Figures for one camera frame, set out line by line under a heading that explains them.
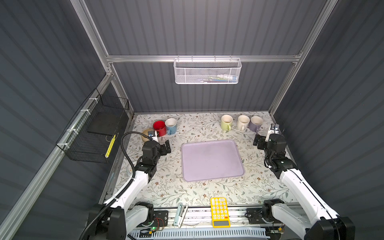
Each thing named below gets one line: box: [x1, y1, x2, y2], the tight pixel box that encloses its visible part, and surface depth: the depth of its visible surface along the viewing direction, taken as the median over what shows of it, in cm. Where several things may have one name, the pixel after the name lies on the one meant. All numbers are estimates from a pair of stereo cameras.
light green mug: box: [221, 114, 233, 131], surface depth 105 cm
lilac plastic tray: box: [181, 139, 245, 182], surface depth 96 cm
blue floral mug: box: [165, 117, 177, 136], surface depth 104 cm
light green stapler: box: [173, 202, 189, 228], surface depth 75 cm
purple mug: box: [248, 115, 264, 133], surface depth 107 cm
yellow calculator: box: [210, 197, 231, 228], surface depth 76 cm
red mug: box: [152, 120, 167, 137], surface depth 105 cm
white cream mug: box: [237, 115, 250, 131], surface depth 105 cm
